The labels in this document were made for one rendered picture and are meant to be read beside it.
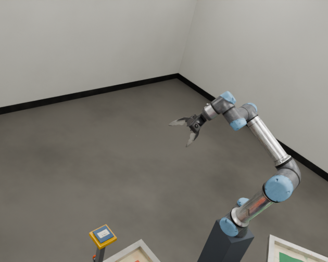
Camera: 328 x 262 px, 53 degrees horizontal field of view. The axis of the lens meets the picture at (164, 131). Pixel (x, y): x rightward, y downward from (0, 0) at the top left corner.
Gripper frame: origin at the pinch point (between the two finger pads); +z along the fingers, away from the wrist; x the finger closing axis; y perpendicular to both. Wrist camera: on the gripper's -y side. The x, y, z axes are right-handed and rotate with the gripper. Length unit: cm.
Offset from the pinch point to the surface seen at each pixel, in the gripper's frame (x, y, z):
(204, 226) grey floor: -118, 155, 88
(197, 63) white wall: 29, 450, 24
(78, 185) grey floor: 2, 147, 173
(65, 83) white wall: 125, 281, 173
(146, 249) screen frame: -46, 7, 64
